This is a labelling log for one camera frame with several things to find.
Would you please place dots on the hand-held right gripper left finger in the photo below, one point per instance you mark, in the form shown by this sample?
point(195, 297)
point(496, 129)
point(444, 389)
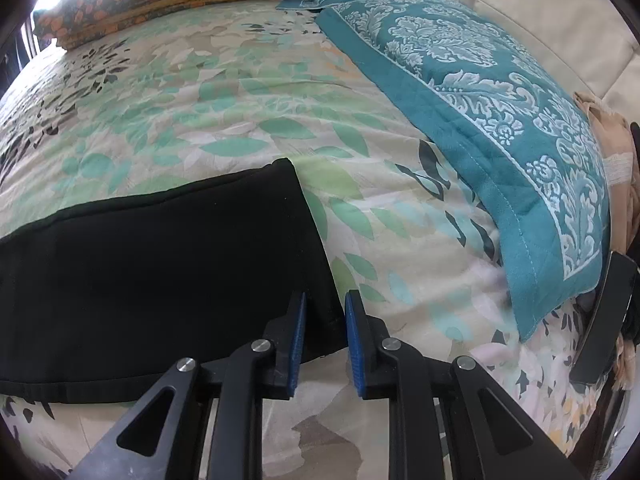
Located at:
point(297, 342)

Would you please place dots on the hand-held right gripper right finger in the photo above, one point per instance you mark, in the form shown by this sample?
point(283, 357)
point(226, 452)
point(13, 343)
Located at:
point(356, 345)

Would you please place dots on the black pants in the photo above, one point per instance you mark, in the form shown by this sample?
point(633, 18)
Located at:
point(150, 270)

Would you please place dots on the leaf print bed sheet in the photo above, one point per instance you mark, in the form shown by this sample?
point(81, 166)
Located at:
point(225, 110)

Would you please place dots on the black glossy panel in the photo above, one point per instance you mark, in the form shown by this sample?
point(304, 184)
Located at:
point(605, 310)

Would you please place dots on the large teal damask pillow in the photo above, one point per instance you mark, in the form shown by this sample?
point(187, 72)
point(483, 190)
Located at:
point(450, 110)

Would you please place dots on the beige cloth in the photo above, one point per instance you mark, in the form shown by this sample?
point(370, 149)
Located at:
point(617, 200)

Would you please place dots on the cream padded headboard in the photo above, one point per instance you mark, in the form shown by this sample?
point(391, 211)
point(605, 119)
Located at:
point(525, 10)

